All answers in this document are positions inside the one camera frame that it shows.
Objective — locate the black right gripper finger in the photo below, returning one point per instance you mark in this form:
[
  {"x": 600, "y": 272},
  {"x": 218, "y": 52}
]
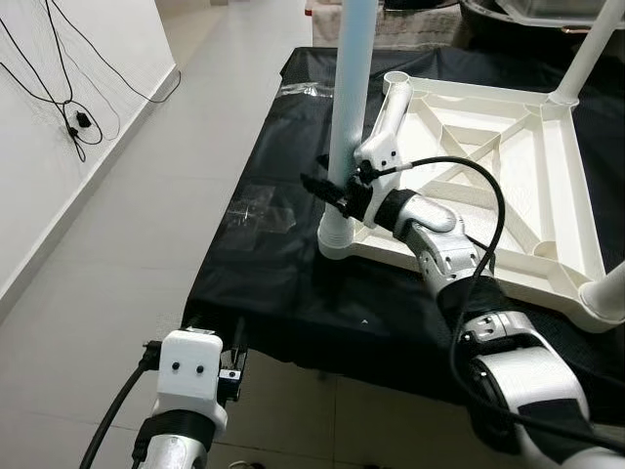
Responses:
[{"x": 322, "y": 193}]

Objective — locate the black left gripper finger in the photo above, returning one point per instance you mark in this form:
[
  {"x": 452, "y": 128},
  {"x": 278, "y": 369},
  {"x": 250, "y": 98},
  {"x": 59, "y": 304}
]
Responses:
[{"x": 239, "y": 342}]

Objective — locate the white plastic table leg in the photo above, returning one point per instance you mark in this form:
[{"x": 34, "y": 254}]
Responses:
[
  {"x": 391, "y": 112},
  {"x": 586, "y": 59},
  {"x": 352, "y": 78},
  {"x": 607, "y": 293}
]

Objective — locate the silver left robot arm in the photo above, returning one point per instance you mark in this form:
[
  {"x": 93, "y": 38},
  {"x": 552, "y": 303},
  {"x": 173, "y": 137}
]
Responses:
[{"x": 181, "y": 445}]

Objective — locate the large clear tape patch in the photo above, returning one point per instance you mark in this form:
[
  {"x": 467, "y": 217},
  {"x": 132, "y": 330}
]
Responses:
[{"x": 259, "y": 210}]

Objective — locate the black tablecloth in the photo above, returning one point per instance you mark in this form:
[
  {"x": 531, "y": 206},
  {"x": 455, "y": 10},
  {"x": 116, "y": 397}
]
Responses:
[{"x": 273, "y": 274}]

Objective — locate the small clear tape patch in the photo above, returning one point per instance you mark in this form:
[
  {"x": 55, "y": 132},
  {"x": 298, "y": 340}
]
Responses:
[{"x": 303, "y": 90}]

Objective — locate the beige patterned bench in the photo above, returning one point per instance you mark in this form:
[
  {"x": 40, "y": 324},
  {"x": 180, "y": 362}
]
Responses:
[{"x": 410, "y": 29}]

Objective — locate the cream plastic table top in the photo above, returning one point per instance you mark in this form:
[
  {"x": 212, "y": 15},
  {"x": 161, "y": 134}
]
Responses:
[{"x": 547, "y": 195}]

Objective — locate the black round basin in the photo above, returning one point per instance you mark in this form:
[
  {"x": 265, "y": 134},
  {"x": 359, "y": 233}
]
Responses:
[{"x": 527, "y": 29}]

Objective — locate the black power adapter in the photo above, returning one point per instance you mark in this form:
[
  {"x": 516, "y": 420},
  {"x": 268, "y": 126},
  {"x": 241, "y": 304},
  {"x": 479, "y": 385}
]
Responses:
[{"x": 83, "y": 120}]

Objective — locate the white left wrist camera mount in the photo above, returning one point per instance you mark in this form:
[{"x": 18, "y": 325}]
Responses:
[{"x": 190, "y": 371}]

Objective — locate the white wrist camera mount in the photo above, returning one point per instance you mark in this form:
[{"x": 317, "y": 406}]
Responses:
[
  {"x": 376, "y": 151},
  {"x": 190, "y": 371}
]

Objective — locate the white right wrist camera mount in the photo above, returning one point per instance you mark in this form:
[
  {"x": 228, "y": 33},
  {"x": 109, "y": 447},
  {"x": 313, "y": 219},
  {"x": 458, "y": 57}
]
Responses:
[{"x": 376, "y": 151}]

